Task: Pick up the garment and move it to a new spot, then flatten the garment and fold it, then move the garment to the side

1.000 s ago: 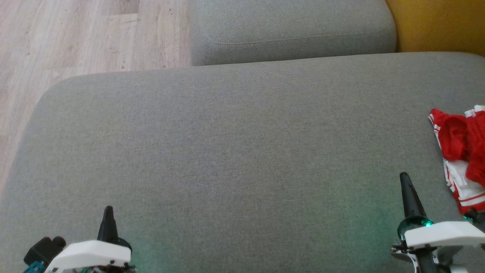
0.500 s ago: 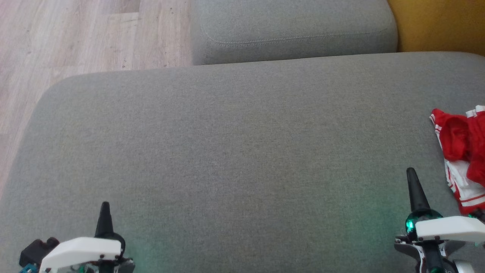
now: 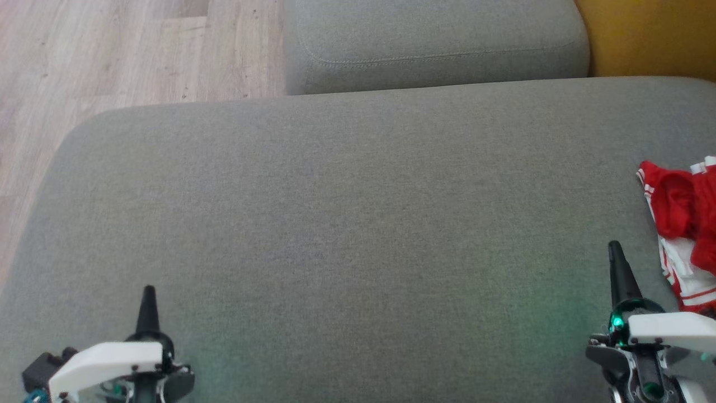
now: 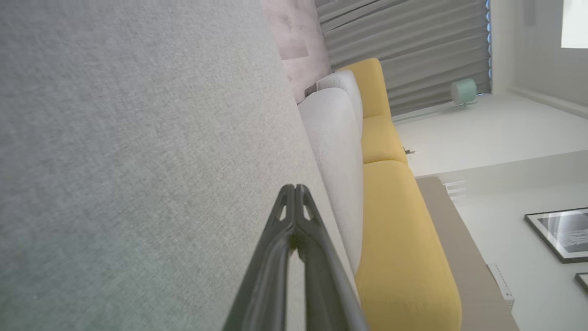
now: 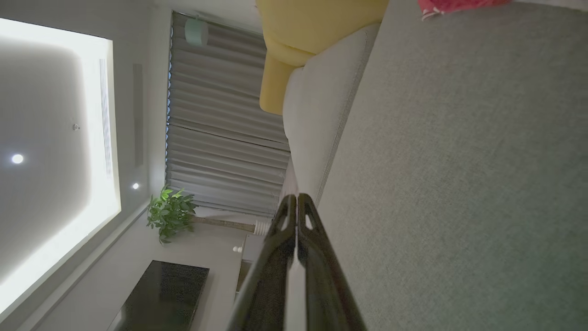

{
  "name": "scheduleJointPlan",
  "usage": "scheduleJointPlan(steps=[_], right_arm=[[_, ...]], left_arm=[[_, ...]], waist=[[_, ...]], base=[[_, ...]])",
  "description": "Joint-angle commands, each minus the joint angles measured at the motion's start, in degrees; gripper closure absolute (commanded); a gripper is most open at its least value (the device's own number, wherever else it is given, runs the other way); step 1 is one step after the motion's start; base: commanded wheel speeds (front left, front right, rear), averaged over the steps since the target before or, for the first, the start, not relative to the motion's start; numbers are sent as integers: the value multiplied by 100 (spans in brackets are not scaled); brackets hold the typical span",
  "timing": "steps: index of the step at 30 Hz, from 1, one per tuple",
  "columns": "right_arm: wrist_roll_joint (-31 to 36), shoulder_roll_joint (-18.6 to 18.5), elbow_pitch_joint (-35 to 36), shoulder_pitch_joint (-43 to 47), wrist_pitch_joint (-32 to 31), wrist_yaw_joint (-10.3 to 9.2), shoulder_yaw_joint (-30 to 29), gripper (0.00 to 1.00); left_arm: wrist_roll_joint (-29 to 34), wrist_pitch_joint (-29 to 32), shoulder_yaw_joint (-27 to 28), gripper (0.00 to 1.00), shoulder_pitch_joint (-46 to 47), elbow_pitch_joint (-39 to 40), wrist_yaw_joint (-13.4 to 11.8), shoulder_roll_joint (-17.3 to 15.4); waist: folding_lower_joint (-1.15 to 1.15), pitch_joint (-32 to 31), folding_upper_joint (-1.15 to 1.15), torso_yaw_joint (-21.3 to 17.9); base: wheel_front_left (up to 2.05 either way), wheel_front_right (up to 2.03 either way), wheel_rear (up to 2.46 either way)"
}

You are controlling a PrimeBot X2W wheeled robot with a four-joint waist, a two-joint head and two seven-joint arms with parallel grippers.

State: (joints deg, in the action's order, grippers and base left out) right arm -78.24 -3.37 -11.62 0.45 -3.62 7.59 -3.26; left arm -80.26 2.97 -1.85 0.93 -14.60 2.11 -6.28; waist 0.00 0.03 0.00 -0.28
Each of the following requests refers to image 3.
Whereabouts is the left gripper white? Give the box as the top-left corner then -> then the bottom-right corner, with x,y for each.
48,285 -> 195,403

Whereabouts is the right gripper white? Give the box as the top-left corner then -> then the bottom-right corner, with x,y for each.
586,241 -> 716,403

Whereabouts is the red and white jersey shirt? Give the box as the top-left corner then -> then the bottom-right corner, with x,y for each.
643,157 -> 716,314

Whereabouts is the large grey sofa seat cushion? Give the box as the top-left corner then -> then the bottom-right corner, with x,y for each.
0,76 -> 716,403

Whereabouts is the wide yellow sofa backrest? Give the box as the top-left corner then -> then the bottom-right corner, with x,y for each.
573,0 -> 716,82

